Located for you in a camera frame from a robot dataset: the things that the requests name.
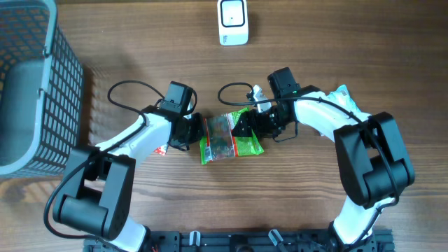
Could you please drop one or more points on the teal tissue packet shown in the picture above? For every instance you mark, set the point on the teal tissue packet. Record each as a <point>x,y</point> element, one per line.
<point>342,97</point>

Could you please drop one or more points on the dark grey mesh basket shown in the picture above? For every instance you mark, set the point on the dark grey mesh basket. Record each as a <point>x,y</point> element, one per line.
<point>42,83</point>

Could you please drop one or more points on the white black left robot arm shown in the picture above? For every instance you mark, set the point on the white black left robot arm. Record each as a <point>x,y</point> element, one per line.
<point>95,192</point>

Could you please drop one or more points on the white barcode scanner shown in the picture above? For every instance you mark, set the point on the white barcode scanner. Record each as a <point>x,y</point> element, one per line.
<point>233,22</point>

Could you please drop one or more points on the red snack stick packet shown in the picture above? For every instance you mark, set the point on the red snack stick packet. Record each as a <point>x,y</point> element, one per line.
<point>162,150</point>

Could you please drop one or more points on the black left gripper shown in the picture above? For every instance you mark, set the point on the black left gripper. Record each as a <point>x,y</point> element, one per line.
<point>199,121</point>

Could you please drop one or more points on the green snack bag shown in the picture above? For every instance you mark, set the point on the green snack bag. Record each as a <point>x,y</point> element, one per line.
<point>218,142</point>

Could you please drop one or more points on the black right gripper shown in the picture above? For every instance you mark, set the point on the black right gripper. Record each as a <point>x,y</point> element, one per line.
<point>258,128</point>

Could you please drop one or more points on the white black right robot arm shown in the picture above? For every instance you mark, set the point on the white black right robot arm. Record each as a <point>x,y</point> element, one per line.
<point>374,165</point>

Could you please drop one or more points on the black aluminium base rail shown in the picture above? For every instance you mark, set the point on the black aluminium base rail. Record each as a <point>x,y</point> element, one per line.
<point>301,240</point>

